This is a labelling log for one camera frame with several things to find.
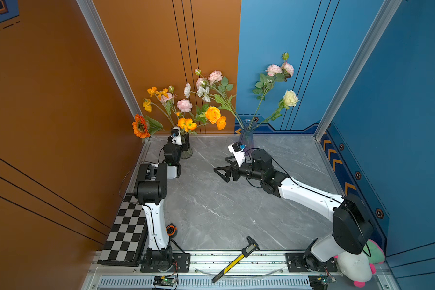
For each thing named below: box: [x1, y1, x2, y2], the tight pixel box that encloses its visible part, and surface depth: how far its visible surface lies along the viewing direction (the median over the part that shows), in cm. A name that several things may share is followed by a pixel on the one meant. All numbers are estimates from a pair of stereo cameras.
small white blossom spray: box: [183, 82, 243, 130], surface depth 90 cm
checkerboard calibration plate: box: [97, 192, 149, 267], surface depth 77 cm
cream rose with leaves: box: [255, 89, 300, 128], surface depth 79 cm
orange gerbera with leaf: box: [132, 113, 164, 139], surface depth 74 cm
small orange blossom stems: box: [177, 116, 227, 133], surface depth 76 cm
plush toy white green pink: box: [333, 239, 386, 288], surface depth 69 cm
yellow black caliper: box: [211, 235, 260, 284], surface depth 77 cm
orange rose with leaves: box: [195, 103, 222, 125], surface depth 75 cm
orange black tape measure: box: [165, 222, 178, 239], surface depth 81 cm
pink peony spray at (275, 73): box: [250, 51, 295, 131], surface depth 88 cm
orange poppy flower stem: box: [142, 86, 175, 127], surface depth 87 cm
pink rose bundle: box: [160, 85, 193, 121], surface depth 91 cm
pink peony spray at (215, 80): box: [194, 68, 245, 130], surface depth 91 cm
